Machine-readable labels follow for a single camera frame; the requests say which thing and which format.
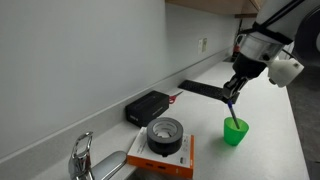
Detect wooden wall cabinet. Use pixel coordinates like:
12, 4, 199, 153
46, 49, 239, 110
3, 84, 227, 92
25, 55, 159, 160
165, 0, 268, 19

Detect black computer keyboard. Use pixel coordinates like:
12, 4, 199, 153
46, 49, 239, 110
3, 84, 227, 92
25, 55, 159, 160
177, 79, 226, 101

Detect black rectangular box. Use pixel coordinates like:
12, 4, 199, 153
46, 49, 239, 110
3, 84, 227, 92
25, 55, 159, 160
124, 90, 171, 128

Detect black duct tape roll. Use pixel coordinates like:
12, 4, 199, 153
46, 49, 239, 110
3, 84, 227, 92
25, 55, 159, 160
146, 116, 185, 158

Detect chrome faucet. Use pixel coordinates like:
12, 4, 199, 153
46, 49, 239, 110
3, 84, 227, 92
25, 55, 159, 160
67, 131, 128, 180

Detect beige wall plate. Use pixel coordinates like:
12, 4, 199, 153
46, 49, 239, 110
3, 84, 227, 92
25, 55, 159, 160
201, 36, 209, 53

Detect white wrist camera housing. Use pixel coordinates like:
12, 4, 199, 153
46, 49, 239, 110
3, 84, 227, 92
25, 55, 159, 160
266, 57, 305, 89

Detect green plastic cup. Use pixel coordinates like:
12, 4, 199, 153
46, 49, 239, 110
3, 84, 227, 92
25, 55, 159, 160
222, 116, 250, 147

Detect white wall power outlet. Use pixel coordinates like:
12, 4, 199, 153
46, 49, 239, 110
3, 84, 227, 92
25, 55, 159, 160
197, 38, 204, 55

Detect blue pen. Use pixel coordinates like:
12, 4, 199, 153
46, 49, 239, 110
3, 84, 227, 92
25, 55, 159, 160
227, 100, 241, 131

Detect orange and white box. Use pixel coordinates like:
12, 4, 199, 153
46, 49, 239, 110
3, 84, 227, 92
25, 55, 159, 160
126, 126, 196, 180

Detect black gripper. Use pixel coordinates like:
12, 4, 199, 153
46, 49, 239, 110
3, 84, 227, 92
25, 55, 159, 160
221, 52, 268, 105

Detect red handled scissors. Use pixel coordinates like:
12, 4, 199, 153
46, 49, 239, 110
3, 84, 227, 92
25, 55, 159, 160
168, 90, 184, 105

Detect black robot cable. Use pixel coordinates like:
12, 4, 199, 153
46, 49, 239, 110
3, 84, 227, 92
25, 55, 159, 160
254, 0, 306, 61

